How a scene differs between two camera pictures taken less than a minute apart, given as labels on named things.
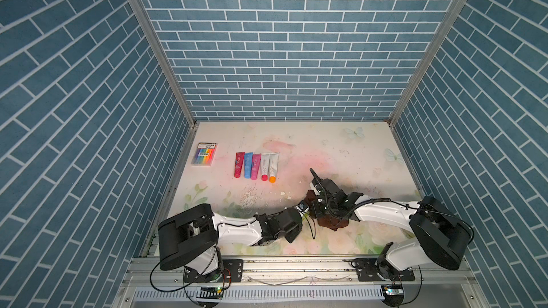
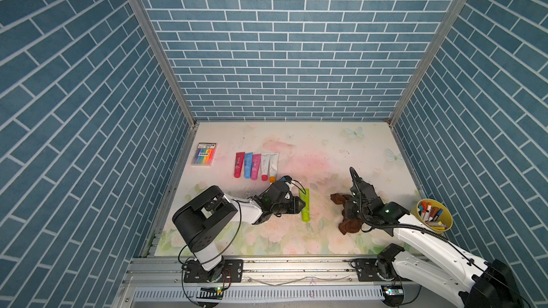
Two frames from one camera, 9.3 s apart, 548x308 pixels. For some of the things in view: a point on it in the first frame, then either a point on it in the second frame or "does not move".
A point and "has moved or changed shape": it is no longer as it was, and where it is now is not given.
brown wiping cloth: (327, 222) has moved or changed shape
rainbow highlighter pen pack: (204, 154) does not move
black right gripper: (315, 204) -> (347, 204)
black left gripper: (296, 233) -> (294, 204)
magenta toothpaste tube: (256, 159) does not move
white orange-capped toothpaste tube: (273, 163) does not move
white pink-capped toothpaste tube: (265, 166) does not move
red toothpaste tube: (239, 159) does not move
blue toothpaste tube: (248, 158) does not move
